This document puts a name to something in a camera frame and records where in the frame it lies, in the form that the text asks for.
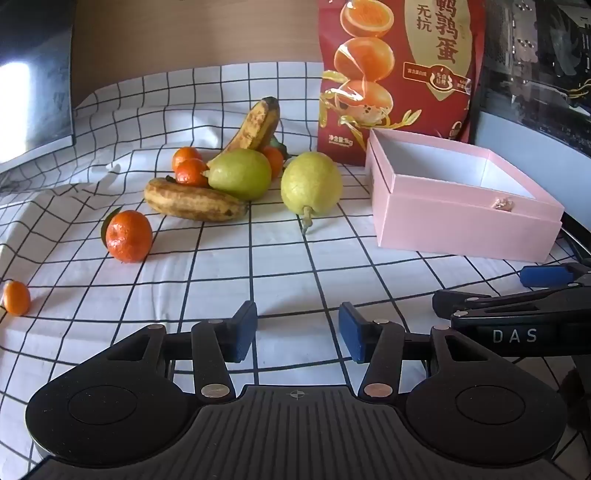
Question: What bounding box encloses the spotted banana with sticker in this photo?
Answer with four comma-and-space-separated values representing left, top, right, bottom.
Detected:
206, 96, 281, 169

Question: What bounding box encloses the yellow pear with long stem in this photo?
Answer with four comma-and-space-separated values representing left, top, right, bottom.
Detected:
280, 152, 343, 232

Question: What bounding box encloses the red snack bag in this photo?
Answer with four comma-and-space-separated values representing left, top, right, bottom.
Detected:
317, 0, 485, 167

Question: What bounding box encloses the orange tangerine with leaf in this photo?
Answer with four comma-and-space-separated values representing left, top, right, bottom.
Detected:
102, 207, 153, 264
261, 136, 288, 181

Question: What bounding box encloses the right black monitor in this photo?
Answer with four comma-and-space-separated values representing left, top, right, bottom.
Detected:
468, 0, 591, 222

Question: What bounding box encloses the curved black monitor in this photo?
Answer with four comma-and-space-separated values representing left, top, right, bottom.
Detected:
0, 0, 77, 162

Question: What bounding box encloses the green pear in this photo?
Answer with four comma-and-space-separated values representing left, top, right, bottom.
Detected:
206, 148, 272, 201

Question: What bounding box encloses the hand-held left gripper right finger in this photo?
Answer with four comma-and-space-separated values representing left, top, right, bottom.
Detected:
338, 302, 483, 401

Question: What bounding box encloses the pink cardboard box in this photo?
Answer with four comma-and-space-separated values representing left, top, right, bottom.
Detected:
365, 128, 565, 261

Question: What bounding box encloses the brown spotted banana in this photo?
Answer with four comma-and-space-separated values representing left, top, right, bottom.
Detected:
144, 178, 249, 223

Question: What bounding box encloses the white black checked tablecloth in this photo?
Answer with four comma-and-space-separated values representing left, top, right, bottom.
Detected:
0, 60, 591, 472

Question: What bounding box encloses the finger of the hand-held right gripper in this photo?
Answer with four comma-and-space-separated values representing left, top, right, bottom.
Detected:
433, 284, 591, 325
519, 261, 591, 288

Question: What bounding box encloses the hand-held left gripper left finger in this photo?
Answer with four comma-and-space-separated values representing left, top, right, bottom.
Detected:
106, 301, 258, 401

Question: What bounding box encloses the oval orange kumquat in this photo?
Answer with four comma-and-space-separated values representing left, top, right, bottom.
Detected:
2, 281, 31, 317

